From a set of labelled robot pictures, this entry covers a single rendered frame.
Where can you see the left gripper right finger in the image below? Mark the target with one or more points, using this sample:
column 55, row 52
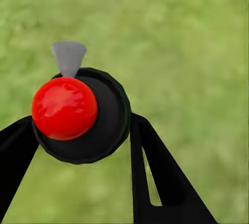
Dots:
column 181, row 203

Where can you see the pesticide atomizer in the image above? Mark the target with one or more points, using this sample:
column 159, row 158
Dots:
column 81, row 115

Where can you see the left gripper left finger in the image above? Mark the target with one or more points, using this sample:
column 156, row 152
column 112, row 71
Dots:
column 18, row 144

